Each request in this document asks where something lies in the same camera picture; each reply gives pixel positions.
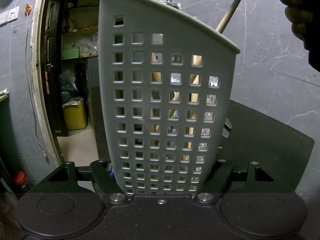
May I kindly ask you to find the white perforated utensil basket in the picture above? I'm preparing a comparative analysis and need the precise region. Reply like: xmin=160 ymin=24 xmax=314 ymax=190
xmin=98 ymin=0 xmax=240 ymax=195

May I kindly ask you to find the right hand of person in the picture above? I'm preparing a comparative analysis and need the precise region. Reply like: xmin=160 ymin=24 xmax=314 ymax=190
xmin=280 ymin=0 xmax=319 ymax=71

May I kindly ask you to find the yellow container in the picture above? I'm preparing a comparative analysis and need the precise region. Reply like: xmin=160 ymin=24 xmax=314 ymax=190
xmin=62 ymin=98 xmax=87 ymax=131

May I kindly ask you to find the red capped bottle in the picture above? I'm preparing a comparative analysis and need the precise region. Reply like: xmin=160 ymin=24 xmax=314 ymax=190
xmin=14 ymin=171 xmax=29 ymax=187

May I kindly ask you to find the green box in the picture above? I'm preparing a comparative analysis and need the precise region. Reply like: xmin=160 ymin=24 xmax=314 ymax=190
xmin=61 ymin=48 xmax=80 ymax=60

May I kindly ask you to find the door frame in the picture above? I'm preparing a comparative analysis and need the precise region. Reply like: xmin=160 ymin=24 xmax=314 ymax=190
xmin=30 ymin=0 xmax=63 ymax=167

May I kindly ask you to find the wall faucet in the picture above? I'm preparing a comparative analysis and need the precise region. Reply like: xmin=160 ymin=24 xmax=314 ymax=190
xmin=164 ymin=0 xmax=181 ymax=10

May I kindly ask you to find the orange wall plug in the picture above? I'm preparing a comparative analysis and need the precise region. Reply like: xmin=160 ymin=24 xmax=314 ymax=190
xmin=24 ymin=3 xmax=33 ymax=16

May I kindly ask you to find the white wall switch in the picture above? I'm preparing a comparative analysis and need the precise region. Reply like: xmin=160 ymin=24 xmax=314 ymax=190
xmin=0 ymin=6 xmax=20 ymax=25

